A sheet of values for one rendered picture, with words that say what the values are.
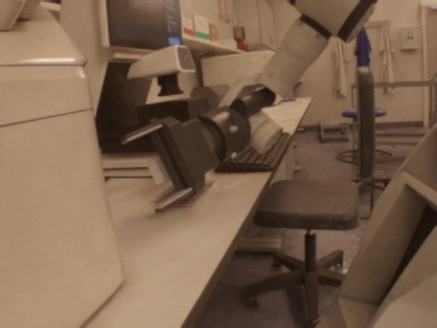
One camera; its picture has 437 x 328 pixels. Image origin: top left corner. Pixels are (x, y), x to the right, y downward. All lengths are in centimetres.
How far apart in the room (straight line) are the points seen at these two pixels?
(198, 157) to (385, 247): 29
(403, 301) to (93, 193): 29
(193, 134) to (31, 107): 30
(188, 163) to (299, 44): 27
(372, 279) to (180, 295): 23
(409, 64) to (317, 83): 162
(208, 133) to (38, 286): 34
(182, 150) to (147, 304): 24
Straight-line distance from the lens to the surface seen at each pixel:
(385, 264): 42
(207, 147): 51
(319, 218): 117
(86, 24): 95
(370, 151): 110
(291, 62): 58
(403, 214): 39
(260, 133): 59
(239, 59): 253
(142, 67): 97
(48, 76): 28
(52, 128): 27
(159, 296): 34
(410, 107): 619
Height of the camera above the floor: 94
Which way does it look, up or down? 13 degrees down
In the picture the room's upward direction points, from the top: 6 degrees counter-clockwise
